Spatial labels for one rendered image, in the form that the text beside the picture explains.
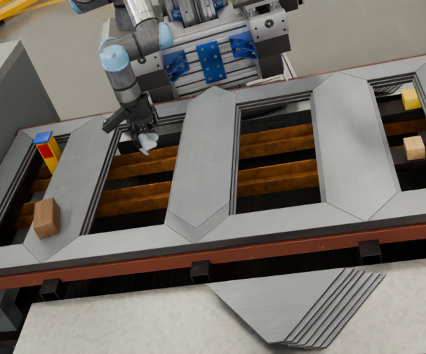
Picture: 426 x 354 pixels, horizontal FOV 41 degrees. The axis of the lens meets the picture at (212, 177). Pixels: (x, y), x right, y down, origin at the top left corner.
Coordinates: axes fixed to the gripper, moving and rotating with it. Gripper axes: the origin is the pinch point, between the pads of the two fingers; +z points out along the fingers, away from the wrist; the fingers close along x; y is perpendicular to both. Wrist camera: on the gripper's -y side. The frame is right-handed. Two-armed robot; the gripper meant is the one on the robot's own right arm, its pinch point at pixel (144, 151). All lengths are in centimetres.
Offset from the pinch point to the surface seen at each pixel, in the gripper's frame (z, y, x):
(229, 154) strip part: 5.8, 25.9, -0.3
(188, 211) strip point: 5.8, 15.3, -24.2
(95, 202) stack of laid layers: 7.7, -16.7, -12.1
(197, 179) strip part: 5.8, 16.7, -10.4
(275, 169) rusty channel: 19.3, 38.0, 5.6
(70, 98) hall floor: 90, -125, 211
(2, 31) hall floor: 90, -245, 374
